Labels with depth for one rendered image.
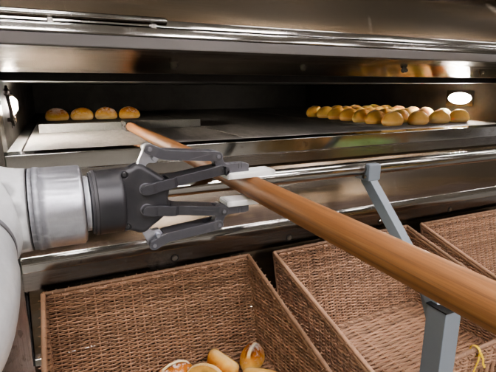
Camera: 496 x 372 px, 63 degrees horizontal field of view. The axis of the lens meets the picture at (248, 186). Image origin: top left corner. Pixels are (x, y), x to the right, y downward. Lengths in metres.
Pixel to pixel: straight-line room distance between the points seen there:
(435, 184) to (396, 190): 0.19
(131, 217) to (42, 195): 0.10
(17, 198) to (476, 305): 0.40
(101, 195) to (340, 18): 0.97
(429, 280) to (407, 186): 1.22
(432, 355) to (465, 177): 1.00
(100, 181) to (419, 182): 1.26
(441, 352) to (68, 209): 0.66
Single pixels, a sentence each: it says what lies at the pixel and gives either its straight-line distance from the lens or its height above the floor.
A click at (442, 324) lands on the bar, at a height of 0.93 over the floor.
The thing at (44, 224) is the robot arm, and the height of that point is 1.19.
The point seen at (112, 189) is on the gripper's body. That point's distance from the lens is 0.47.
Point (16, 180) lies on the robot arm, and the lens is 0.47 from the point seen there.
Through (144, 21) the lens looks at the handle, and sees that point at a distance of 0.95.
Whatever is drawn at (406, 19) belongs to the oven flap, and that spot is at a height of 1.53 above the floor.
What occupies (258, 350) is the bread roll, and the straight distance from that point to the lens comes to 1.17.
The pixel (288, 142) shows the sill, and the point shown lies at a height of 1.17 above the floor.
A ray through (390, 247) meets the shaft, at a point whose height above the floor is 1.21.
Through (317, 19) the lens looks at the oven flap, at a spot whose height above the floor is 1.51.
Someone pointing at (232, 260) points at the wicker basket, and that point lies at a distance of 1.18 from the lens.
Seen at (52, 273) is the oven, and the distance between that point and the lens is 1.11.
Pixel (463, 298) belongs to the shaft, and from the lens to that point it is 0.29.
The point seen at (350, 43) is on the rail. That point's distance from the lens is 1.12.
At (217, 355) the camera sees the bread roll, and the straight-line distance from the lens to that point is 1.14.
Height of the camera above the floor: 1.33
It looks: 14 degrees down
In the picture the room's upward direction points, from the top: straight up
